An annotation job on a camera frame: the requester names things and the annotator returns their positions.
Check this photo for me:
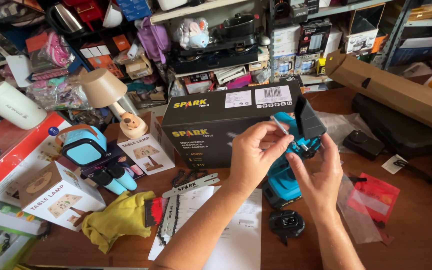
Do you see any person's right hand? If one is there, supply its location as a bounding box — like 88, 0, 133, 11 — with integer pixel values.
285, 133, 344, 223

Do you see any person's left hand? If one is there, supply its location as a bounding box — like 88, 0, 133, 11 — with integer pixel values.
228, 121, 295, 195

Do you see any blue cordless mini chainsaw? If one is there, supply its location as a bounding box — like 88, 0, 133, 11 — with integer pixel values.
262, 95, 328, 209

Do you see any small silver screwdriver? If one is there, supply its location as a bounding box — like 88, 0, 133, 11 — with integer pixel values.
270, 115, 300, 150

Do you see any clear plastic bag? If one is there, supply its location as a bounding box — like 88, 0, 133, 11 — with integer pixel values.
336, 174, 384, 245

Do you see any black battery pack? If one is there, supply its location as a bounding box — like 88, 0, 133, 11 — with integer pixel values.
268, 209, 306, 246

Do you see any red plastic packet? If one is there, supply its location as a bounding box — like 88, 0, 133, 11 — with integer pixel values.
346, 173, 401, 224

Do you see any black charger adapter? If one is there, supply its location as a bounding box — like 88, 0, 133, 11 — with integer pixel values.
342, 130, 386, 161

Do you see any crumpled clear plastic wrap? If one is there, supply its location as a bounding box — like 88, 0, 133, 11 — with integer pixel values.
314, 111, 368, 152

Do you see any white paper tag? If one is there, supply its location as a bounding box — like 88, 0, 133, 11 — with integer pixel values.
380, 154, 408, 175

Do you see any white instruction sheet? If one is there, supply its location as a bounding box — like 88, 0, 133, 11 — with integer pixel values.
148, 185, 263, 270

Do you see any black carrying case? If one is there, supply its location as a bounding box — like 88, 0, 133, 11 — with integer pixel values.
352, 93, 432, 159

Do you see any small white lamp box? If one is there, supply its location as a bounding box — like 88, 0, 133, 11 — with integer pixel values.
116, 111, 176, 176

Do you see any long brown cardboard box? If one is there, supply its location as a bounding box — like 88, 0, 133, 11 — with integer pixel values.
325, 49, 432, 140

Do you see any yellow cloth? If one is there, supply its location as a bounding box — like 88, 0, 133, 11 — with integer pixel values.
82, 190, 157, 255

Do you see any metal rack with boxes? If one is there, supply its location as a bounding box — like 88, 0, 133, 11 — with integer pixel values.
268, 0, 432, 94

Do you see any cluttered shelf of goods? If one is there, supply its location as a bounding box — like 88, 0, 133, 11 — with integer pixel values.
0, 0, 273, 124

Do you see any beige table lamp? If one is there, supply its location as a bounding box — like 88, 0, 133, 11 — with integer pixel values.
79, 68, 149, 140

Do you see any large white lamp box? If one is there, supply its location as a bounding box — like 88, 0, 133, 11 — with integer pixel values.
17, 161, 107, 232

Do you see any red and white flat box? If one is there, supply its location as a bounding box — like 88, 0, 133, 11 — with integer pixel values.
0, 111, 73, 208

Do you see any white insulated tumbler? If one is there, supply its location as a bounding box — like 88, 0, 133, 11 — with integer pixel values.
0, 81, 47, 131

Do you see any green printed box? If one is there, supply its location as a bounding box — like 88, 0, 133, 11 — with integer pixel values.
0, 194, 49, 239

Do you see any black chainsaw product box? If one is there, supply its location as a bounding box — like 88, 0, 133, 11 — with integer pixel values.
161, 80, 304, 170

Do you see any silver chainsaw guide bar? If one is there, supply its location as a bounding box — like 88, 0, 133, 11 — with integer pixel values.
162, 173, 221, 199

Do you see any loose black saw chain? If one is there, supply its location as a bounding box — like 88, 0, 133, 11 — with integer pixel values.
170, 169, 209, 188

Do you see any black cable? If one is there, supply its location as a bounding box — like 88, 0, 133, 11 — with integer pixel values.
393, 159, 432, 185

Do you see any guide bar with chain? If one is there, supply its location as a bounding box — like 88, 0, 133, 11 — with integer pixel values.
157, 194, 181, 247

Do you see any red chain packet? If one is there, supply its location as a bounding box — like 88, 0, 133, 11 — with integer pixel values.
143, 196, 169, 228

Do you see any blue lantern with brown handle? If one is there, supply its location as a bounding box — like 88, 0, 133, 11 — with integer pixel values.
55, 124, 108, 167

